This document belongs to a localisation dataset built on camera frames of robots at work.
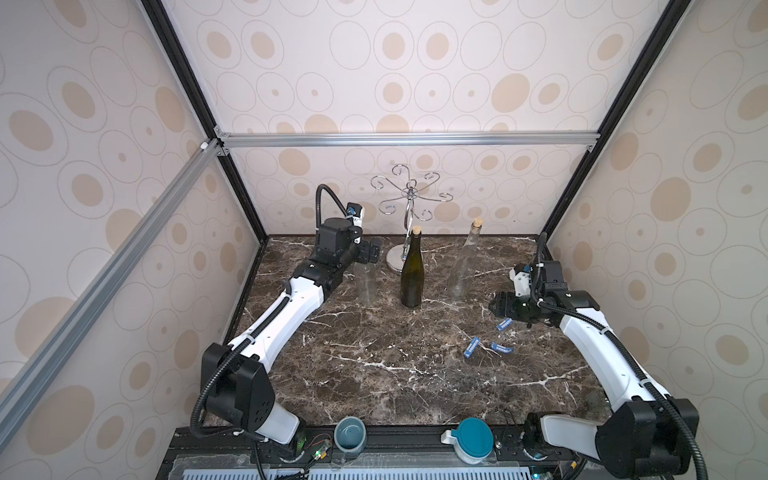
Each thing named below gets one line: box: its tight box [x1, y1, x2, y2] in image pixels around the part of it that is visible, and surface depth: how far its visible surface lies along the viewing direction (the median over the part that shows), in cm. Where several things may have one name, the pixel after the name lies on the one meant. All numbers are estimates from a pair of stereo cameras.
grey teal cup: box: [334, 416, 367, 455], surface depth 73 cm
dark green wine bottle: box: [400, 225, 425, 309], surface depth 95 cm
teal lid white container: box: [441, 418, 494, 464], surface depth 70 cm
